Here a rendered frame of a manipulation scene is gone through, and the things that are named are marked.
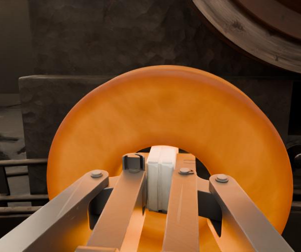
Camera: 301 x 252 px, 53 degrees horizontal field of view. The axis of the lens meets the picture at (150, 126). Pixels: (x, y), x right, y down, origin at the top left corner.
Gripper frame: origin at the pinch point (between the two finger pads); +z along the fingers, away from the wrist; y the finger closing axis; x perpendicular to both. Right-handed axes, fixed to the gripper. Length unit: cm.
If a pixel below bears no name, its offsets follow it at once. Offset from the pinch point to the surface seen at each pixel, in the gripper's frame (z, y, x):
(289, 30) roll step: 19.3, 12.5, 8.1
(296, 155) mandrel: 30.9, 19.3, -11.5
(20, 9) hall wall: 636, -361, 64
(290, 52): 20.9, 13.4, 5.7
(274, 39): 21.0, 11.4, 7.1
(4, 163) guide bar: 28.4, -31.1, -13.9
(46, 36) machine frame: 36.5, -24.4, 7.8
